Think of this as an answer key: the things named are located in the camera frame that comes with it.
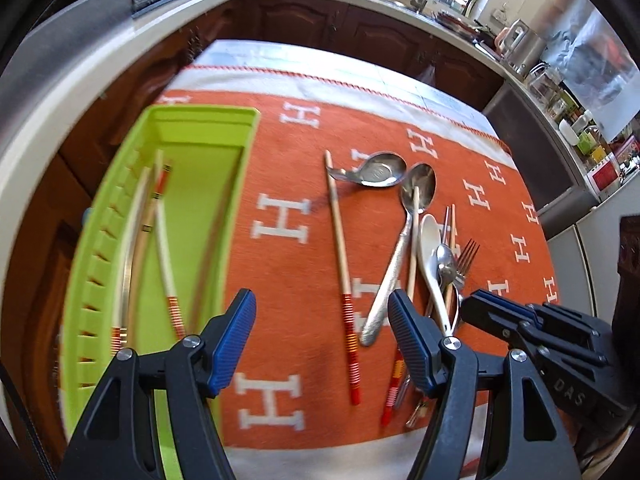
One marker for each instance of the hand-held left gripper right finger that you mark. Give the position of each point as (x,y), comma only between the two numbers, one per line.
(412,340)

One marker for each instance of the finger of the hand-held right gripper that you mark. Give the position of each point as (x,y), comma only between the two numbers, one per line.
(487,317)
(505,302)

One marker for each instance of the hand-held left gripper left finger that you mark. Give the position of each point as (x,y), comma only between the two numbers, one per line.
(232,340)

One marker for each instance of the small metal spoon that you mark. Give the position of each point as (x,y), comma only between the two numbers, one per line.
(446,260)

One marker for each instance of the red-striped light chopstick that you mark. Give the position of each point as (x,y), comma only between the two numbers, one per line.
(142,250)
(167,270)
(413,260)
(340,240)
(131,260)

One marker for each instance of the brown wooden chopstick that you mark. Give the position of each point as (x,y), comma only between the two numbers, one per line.
(452,230)

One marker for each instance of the white ceramic spoon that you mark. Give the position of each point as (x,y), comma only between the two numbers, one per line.
(431,240)

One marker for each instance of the large metal spoon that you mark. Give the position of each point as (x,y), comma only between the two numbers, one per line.
(420,185)

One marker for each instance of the metal soup spoon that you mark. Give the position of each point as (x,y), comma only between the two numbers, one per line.
(382,170)

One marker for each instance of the green plastic utensil tray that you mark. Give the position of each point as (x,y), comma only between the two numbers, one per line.
(200,130)

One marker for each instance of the white refrigerator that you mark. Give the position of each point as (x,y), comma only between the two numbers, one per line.
(590,260)

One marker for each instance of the grey metal cabinet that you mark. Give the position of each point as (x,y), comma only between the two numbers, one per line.
(530,160)

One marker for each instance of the red labelled container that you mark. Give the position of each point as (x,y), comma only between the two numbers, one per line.
(605,176)

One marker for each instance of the green jar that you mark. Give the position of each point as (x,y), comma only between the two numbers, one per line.
(587,141)

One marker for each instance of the white bowl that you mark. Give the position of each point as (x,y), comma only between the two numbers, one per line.
(568,131)

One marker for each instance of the orange printed blanket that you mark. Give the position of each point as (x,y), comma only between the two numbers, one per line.
(300,160)

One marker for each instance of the glass pitcher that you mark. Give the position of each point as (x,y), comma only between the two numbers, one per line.
(542,81)

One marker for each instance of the steel electric kettle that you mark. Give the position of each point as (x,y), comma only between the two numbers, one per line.
(522,46)

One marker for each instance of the light blue tablecloth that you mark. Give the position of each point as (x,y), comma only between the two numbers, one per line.
(280,55)

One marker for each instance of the stainless steel splash guard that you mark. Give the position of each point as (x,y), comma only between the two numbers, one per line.
(65,35)

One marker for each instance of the silver foil wall sheet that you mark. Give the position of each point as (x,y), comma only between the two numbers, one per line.
(590,60)

